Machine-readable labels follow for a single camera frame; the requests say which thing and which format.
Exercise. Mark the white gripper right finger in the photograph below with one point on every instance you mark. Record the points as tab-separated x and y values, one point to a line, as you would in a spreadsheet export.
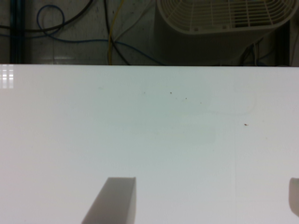
294	195

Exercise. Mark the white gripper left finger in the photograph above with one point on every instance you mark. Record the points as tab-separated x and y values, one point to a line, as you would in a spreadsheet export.
115	203

